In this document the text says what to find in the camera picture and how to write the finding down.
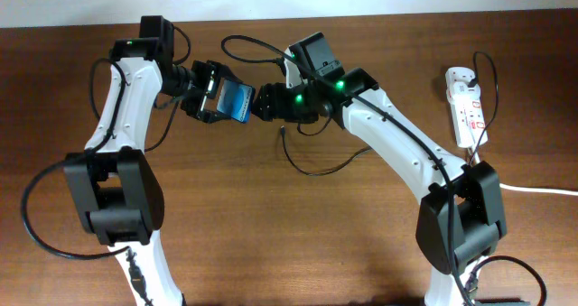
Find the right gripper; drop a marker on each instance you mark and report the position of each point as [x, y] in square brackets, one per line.
[265, 102]

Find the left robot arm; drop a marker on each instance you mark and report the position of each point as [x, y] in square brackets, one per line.
[114, 189]

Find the blue screen Galaxy smartphone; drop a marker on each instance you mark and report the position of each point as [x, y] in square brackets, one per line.
[235, 100]

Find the white power strip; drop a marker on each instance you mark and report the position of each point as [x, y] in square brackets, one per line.
[467, 116]

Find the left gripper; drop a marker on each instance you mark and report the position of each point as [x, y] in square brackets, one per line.
[209, 70]

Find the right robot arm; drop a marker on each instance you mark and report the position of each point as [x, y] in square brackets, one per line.
[461, 214]

